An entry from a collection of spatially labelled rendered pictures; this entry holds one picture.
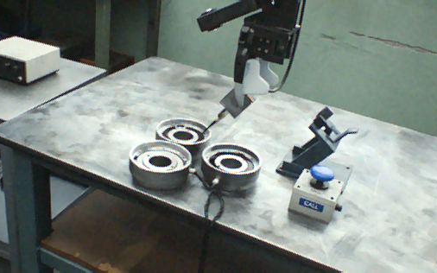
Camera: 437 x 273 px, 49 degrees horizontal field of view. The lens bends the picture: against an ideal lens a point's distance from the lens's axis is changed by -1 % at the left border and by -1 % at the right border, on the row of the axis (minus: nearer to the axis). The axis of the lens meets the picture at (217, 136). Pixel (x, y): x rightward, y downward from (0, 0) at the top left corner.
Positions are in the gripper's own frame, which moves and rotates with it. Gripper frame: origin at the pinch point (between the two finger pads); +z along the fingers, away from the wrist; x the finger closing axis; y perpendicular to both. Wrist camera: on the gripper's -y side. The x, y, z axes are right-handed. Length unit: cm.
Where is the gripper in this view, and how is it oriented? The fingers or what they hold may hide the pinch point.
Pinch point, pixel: (241, 96)
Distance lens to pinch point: 85.8
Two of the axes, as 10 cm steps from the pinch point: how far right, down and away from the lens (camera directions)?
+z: -1.3, 8.8, 4.6
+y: 9.0, 2.9, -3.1
